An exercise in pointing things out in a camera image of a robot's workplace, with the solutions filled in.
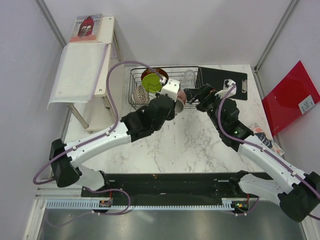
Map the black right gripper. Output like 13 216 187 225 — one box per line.
184 83 226 131

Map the orange pink mug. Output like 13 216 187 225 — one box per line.
174 90 187 115

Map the clear octagonal glass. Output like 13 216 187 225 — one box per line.
183 69 196 87

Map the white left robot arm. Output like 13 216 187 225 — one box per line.
49 95 176 197

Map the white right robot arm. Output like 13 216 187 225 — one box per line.
184 84 320 223

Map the red patterned white bowl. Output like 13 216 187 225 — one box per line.
132 85 149 105

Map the black clipboard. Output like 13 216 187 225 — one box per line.
195 67 248 101

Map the lime green plate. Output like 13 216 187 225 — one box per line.
141 73 163 93

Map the dark red patterned bowl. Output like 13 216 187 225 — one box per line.
140 67 169 80

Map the white side shelf table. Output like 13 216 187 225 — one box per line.
67 16 125 134

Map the Little Women book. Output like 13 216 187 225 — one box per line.
249 122 285 157

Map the white translucent mat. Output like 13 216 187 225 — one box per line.
48 42 109 105

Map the red plastic folder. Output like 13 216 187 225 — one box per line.
262 61 320 136

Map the red cover book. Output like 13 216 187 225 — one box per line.
69 14 103 43

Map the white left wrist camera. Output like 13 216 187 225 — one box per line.
160 78 180 101

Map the black wire dish rack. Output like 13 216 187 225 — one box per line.
127 65 207 111

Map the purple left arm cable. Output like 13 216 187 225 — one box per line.
32 43 168 227

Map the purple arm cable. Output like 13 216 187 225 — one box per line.
217 83 320 221
32 43 168 227

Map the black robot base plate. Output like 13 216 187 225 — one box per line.
81 173 249 205

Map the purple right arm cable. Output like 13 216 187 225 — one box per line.
217 83 320 221

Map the white slotted cable duct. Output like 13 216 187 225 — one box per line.
45 199 249 211

